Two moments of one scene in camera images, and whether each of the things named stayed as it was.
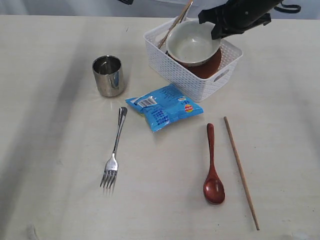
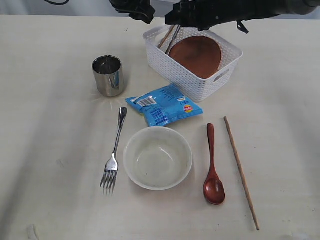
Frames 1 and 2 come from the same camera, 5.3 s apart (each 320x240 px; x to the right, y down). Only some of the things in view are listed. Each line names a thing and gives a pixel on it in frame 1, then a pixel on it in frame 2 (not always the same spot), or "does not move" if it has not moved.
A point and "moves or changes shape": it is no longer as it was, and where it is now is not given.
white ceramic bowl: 190,42 to 157,158
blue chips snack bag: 165,105 does not move
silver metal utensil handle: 186,12 moves or changes shape
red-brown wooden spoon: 213,189 does not move
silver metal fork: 110,173 does not move
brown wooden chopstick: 227,124 does not move
